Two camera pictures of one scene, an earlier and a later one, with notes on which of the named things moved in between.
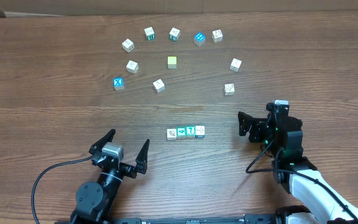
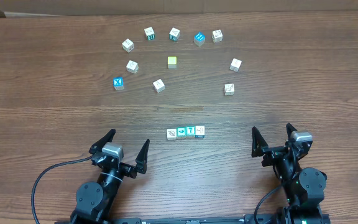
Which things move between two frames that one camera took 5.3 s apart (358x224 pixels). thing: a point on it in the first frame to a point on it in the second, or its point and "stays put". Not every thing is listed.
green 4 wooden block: x=181 y=132 stays put
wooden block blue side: x=199 y=131 stays put
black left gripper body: x=124 y=168 stays put
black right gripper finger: x=245 y=123 to x=258 y=143
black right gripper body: x=260 y=133 to x=273 y=155
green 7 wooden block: x=190 y=131 stays put
